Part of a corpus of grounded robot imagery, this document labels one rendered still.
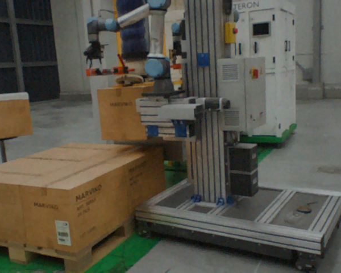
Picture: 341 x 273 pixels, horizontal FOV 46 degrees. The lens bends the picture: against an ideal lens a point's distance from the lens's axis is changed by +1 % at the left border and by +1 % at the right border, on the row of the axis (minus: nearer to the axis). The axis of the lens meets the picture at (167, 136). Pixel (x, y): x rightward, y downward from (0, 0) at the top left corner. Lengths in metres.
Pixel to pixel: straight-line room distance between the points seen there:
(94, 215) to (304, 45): 10.00
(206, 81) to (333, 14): 9.29
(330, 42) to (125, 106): 9.29
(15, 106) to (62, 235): 1.89
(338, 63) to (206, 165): 9.22
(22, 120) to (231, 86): 2.27
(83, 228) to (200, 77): 1.25
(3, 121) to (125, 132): 1.49
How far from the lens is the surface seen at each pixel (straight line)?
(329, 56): 11.81
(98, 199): 2.62
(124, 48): 3.21
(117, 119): 3.05
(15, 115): 4.12
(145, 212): 2.85
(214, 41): 2.71
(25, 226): 2.73
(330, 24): 11.83
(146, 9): 2.75
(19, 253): 2.87
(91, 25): 2.75
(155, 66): 2.55
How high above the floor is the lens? 1.22
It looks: 10 degrees down
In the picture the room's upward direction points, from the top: 4 degrees counter-clockwise
